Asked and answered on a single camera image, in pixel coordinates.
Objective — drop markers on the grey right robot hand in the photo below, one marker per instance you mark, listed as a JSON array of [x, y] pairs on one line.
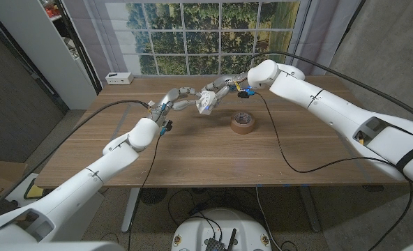
[[227, 83]]

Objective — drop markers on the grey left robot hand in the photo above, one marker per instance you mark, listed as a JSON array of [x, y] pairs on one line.
[[168, 101]]

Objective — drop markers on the white kitchen timer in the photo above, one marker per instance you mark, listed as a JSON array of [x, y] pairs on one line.
[[206, 101]]

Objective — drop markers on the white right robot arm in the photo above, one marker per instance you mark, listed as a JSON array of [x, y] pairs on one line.
[[332, 104]]

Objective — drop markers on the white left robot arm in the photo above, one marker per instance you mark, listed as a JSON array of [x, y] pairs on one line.
[[98, 174]]

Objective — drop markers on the brown tape roll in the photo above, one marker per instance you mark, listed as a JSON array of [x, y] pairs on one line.
[[242, 128]]

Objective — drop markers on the white power strip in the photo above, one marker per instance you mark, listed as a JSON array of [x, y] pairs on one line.
[[119, 79]]

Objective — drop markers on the printed window backdrop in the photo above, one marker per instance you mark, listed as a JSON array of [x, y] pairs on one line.
[[178, 38]]

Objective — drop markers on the round black floor fan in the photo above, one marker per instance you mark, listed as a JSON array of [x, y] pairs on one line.
[[153, 195]]

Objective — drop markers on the black backdrop stand pole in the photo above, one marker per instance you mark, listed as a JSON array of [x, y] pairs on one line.
[[82, 55]]

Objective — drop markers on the white table leg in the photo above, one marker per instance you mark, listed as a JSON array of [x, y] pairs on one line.
[[131, 209]]

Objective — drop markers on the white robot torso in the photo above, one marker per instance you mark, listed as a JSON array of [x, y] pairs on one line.
[[192, 230]]

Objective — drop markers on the white cabinet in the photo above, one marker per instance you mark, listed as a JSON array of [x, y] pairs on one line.
[[42, 49]]

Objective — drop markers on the red shelf items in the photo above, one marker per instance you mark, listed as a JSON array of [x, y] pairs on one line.
[[51, 8]]

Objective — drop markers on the grey table leg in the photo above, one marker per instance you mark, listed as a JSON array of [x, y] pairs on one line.
[[311, 209]]

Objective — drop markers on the black module with antenna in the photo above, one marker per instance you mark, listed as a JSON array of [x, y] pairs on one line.
[[215, 245]]

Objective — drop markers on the yellow floor pad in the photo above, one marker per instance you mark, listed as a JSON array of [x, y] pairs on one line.
[[35, 191]]

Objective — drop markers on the cardboard box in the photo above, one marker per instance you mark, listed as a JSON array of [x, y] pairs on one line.
[[0, 174]]

